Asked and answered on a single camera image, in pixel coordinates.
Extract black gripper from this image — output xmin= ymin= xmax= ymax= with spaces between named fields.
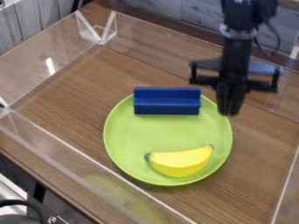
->
xmin=189 ymin=38 xmax=284 ymax=116

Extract blue plastic block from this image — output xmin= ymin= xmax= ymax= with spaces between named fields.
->
xmin=133 ymin=87 xmax=201 ymax=115

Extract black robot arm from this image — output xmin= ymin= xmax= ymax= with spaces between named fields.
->
xmin=189 ymin=0 xmax=284 ymax=116

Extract green plate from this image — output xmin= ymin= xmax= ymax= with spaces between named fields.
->
xmin=102 ymin=95 xmax=233 ymax=186

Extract yellow toy banana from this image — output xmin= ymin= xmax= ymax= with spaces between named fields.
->
xmin=144 ymin=144 xmax=213 ymax=178

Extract black device with screw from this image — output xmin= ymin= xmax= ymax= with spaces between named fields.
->
xmin=26 ymin=203 xmax=70 ymax=224

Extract clear acrylic enclosure wall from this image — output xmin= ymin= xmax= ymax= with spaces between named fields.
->
xmin=0 ymin=4 xmax=299 ymax=224

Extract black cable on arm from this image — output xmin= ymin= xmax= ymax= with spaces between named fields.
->
xmin=252 ymin=20 xmax=282 ymax=57

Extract clear acrylic corner bracket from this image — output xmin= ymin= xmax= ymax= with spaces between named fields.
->
xmin=74 ymin=10 xmax=117 ymax=46

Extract black cable lower left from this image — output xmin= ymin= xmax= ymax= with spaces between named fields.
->
xmin=0 ymin=199 xmax=40 ymax=224

